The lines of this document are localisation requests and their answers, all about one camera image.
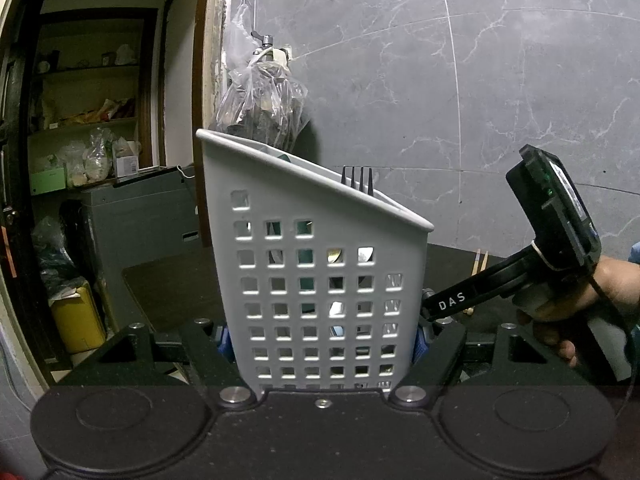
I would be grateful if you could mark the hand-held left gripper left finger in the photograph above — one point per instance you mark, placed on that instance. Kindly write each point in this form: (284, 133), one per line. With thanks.
(227, 347)

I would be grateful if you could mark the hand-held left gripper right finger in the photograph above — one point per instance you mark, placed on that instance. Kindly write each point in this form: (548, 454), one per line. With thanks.
(419, 347)

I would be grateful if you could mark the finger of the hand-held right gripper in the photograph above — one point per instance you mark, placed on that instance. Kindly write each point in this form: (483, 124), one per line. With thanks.
(480, 290)

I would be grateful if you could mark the white perforated utensil basket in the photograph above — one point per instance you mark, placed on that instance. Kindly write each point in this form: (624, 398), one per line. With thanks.
(220, 170)

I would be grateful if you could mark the person's right hand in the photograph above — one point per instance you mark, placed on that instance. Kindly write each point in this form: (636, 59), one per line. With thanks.
(620, 285)

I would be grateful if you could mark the yellow jerry can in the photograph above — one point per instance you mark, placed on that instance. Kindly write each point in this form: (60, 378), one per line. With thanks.
(77, 320)

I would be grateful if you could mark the grey cabinet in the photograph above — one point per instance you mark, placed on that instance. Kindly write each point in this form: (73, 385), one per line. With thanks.
(140, 220)

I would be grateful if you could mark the dark plastic bags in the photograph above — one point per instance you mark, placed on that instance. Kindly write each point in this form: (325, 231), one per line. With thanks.
(55, 255)

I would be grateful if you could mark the small white box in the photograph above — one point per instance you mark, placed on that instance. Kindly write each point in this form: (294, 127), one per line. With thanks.
(127, 166)

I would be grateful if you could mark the clear plastic bags of goods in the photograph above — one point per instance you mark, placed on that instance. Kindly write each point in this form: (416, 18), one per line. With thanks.
(92, 160)

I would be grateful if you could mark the hanging clear plastic bag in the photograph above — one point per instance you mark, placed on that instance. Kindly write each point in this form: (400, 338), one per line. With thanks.
(260, 110)

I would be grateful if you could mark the green box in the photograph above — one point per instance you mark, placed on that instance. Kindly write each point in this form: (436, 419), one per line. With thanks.
(48, 181)

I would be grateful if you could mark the wooden shelf unit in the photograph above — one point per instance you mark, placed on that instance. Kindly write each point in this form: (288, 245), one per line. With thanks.
(85, 122)

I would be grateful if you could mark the pile of snack packets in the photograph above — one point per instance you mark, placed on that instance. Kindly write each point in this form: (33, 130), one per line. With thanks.
(92, 112)

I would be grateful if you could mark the dark wooden door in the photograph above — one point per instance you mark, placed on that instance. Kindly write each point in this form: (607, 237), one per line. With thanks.
(22, 160)

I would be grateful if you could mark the white ornament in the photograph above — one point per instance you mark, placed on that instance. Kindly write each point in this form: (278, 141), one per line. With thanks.
(126, 54)

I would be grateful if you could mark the wooden door frame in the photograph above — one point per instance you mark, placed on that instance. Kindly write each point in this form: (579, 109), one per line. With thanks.
(205, 60)

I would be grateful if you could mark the wall water valve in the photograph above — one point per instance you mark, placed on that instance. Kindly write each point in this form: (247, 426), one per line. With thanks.
(272, 52)

